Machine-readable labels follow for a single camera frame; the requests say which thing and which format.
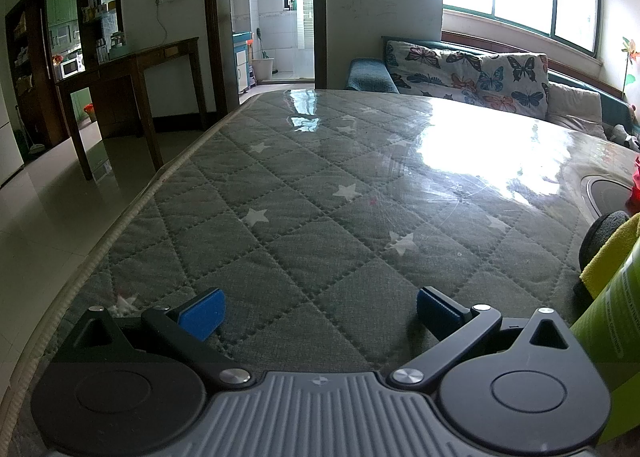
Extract colourful pinwheel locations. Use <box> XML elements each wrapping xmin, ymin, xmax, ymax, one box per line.
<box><xmin>619</xmin><ymin>36</ymin><xmax>640</xmax><ymax>100</ymax></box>

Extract dark wooden door frame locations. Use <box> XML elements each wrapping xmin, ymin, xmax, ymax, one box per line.
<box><xmin>201</xmin><ymin>0</ymin><xmax>328</xmax><ymax>110</ymax></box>

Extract butterfly print pillow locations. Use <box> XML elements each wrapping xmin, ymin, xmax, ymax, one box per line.
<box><xmin>382</xmin><ymin>37</ymin><xmax>551</xmax><ymax>118</ymax></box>

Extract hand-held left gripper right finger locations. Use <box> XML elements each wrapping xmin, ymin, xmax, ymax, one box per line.
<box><xmin>387</xmin><ymin>286</ymin><xmax>586</xmax><ymax>393</ymax></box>

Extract broom with dustpan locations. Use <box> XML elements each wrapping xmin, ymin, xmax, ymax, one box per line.
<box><xmin>14</xmin><ymin>106</ymin><xmax>47</xmax><ymax>154</ymax></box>

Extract blue bathroom cabinet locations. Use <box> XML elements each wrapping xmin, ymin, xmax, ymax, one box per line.
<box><xmin>232</xmin><ymin>31</ymin><xmax>254</xmax><ymax>94</ymax></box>

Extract teal sofa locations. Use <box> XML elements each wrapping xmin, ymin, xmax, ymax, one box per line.
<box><xmin>382</xmin><ymin>31</ymin><xmax>638</xmax><ymax>142</ymax></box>

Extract yellow and grey microfiber cloth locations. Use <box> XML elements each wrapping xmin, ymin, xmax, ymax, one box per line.
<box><xmin>579</xmin><ymin>210</ymin><xmax>640</xmax><ymax>299</ymax></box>

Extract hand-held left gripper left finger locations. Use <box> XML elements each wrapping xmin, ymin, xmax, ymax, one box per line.
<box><xmin>52</xmin><ymin>287</ymin><xmax>253</xmax><ymax>390</ymax></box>

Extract white plastic bucket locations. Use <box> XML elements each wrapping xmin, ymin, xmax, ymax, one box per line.
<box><xmin>250</xmin><ymin>58</ymin><xmax>275</xmax><ymax>84</ymax></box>

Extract dark wooden shelf cabinet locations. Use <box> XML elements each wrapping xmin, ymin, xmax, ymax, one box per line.
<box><xmin>5</xmin><ymin>0</ymin><xmax>127</xmax><ymax>150</ymax></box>

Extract grey stuffed toy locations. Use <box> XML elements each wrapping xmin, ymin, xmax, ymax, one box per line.
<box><xmin>606</xmin><ymin>123</ymin><xmax>640</xmax><ymax>154</ymax></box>

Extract white refrigerator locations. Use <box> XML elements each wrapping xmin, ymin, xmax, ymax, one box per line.
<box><xmin>0</xmin><ymin>84</ymin><xmax>27</xmax><ymax>188</ymax></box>

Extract grey quilted star table cover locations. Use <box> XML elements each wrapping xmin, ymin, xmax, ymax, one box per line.
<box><xmin>10</xmin><ymin>87</ymin><xmax>640</xmax><ymax>438</ymax></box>

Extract white pillow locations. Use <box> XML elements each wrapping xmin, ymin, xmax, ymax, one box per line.
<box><xmin>546</xmin><ymin>82</ymin><xmax>608</xmax><ymax>138</ymax></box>

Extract round steel container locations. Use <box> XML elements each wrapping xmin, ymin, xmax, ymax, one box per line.
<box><xmin>580</xmin><ymin>174</ymin><xmax>638</xmax><ymax>218</ymax></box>

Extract blue sofa cushion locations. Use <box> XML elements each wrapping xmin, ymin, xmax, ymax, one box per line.
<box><xmin>344</xmin><ymin>58</ymin><xmax>401</xmax><ymax>96</ymax></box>

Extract dark wooden console table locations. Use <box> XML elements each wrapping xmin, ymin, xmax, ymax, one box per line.
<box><xmin>54</xmin><ymin>37</ymin><xmax>209</xmax><ymax>182</ymax></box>

